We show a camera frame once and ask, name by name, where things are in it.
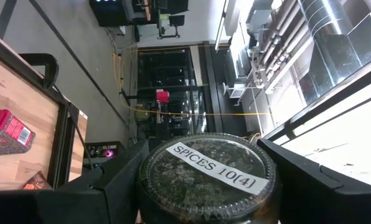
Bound red background box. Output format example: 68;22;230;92
156;89;171;104

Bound orange snack packet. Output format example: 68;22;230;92
22;170;53;190

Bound silver ventilation duct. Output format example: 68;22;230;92
297;0;371;105

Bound dark all-purpose seasoning jar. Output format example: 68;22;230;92
136;133;282;224

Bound black cable loop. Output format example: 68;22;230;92
19;52;60;90

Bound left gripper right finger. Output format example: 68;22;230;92
257;139;344;224

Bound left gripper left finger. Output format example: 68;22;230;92
65;139;149;224

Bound red lid spice jar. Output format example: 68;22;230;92
0;108;36;156

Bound black box purple light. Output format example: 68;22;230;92
83;141;127;170

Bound black box blue LEDs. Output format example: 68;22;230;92
89;0;133;27

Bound black metal table frame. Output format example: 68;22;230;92
0;32;80;190

